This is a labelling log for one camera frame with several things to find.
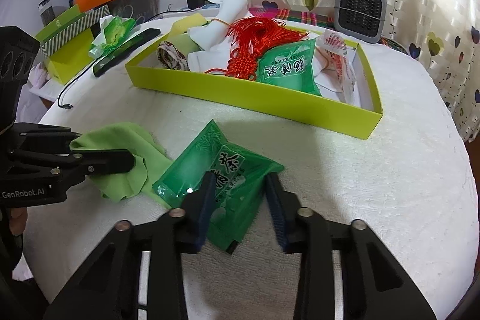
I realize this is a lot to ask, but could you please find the lime green shallow box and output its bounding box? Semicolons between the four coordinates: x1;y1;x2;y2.
124;14;384;140

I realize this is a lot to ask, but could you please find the green patterned cloth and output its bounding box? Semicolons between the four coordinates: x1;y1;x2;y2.
157;33;197;72

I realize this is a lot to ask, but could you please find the dark jar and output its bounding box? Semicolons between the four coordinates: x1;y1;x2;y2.
36;0;55;26

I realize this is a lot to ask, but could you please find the colourful plaid cloth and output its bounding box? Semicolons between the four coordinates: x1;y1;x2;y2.
247;6;409;54

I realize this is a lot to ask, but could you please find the red knot tassel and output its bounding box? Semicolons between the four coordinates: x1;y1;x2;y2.
204;17;312;78

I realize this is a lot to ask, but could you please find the clear red printed snack packet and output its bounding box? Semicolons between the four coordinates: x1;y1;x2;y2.
317;29;357;95

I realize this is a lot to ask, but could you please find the light green cloth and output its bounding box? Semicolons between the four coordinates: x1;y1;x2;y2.
70;123;173;202

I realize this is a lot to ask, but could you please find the green crumpled plastic wrapper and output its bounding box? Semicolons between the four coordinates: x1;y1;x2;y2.
88;16;139;58

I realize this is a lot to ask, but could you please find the white crumpled cloth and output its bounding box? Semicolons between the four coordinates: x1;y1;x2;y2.
30;63;62;101

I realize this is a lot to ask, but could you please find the dark patterned box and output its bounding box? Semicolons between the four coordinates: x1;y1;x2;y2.
109;0;158;24

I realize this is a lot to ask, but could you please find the green tea packet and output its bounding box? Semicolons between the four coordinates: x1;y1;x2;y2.
152;119;285;255
256;38;323;97

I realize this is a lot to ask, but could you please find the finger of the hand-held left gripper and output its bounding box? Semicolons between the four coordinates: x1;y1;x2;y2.
7;123;82;156
7;149;136;190

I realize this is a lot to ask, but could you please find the yellow and green sponge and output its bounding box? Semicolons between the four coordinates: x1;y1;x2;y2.
170;14;210;36

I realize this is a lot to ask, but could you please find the black smartphone with cable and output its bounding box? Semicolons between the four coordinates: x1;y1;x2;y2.
56;10;192;110

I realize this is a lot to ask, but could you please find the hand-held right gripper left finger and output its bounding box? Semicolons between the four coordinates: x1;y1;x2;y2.
43;172;217;320

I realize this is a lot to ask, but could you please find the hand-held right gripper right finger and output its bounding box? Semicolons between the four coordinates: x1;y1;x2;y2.
265;174;437;320

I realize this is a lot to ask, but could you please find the grey portable heater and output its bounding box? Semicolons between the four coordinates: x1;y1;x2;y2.
333;0;387;45

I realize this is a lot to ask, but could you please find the person's left hand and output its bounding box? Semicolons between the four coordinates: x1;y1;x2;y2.
7;208;29;237

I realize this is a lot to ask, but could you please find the white towel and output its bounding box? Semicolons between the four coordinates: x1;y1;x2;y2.
187;0;250;73
313;46;351;103

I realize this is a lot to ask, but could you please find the black phone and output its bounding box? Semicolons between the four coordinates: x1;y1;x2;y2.
92;28;162;78

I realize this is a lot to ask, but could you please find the lime green striped box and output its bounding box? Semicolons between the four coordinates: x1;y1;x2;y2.
35;4;109;84

